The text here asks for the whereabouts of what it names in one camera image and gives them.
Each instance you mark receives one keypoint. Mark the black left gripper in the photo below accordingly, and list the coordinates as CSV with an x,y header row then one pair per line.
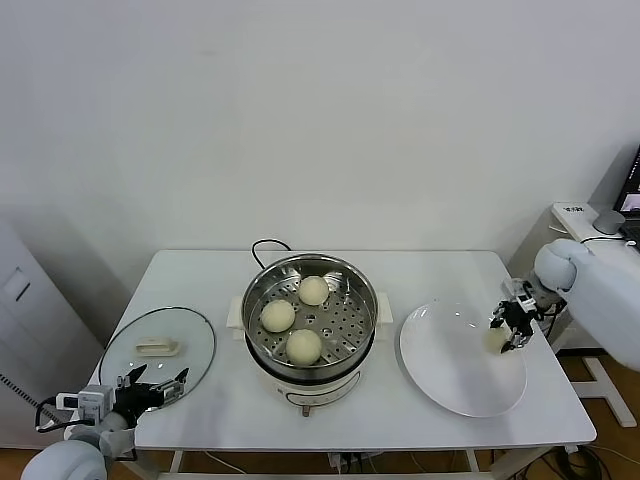
x,y
137,397

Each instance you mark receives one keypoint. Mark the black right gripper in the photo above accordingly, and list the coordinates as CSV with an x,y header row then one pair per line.
x,y
515,317

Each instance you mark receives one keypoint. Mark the white steamed baozi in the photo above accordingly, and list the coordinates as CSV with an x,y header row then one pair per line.
x,y
278,316
494,341
313,291
303,346

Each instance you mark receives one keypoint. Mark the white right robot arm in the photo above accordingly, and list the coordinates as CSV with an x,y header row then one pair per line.
x,y
600,300

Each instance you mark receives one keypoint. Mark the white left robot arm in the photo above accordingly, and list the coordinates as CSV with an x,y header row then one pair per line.
x,y
62,460

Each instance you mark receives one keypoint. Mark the perforated steel steamer basket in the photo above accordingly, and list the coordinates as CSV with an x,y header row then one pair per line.
x,y
345,320

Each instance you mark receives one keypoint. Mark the white round plate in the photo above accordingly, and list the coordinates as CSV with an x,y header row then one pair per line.
x,y
450,370

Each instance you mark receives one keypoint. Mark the grey cabinet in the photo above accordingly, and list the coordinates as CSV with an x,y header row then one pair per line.
x,y
30,325

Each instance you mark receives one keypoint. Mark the grey round desk object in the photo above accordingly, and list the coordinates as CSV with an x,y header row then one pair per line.
x,y
609,222

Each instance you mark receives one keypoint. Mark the cream electric cooker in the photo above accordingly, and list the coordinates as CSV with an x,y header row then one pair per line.
x,y
320,395

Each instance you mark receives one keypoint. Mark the dark laptop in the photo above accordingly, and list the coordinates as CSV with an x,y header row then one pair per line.
x,y
631,175

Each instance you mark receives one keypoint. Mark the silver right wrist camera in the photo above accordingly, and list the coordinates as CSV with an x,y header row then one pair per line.
x,y
512,288

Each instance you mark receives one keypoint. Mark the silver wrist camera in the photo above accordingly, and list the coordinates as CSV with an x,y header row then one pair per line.
x,y
92,400
512,288

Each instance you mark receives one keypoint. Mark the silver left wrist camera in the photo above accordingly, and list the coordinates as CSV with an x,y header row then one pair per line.
x,y
92,400

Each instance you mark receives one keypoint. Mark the white table frame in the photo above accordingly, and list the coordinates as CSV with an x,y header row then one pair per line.
x,y
174,460

